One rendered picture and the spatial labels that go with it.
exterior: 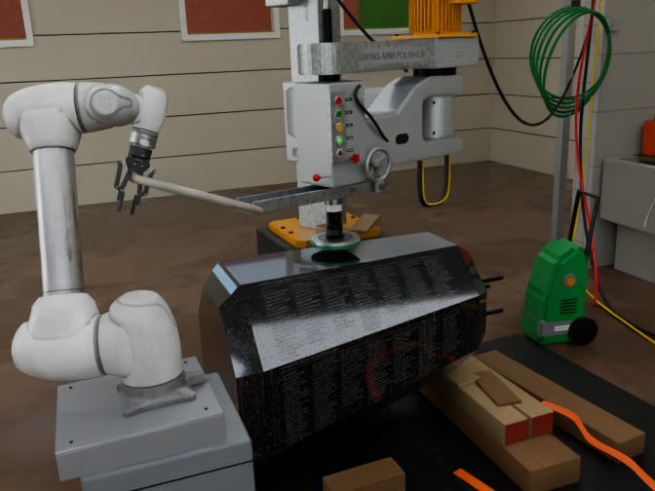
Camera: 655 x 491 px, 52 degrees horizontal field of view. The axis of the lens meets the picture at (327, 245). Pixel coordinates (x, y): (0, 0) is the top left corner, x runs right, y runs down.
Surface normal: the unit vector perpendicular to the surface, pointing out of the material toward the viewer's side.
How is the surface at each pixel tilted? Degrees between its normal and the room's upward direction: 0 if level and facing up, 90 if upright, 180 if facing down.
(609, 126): 90
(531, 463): 0
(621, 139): 90
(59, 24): 90
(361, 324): 45
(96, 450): 90
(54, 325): 64
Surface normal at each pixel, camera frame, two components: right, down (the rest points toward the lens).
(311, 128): -0.75, 0.21
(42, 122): 0.10, -0.02
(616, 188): -0.93, 0.14
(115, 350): 0.04, 0.20
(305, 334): 0.27, -0.51
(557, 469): 0.34, 0.25
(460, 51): 0.65, 0.19
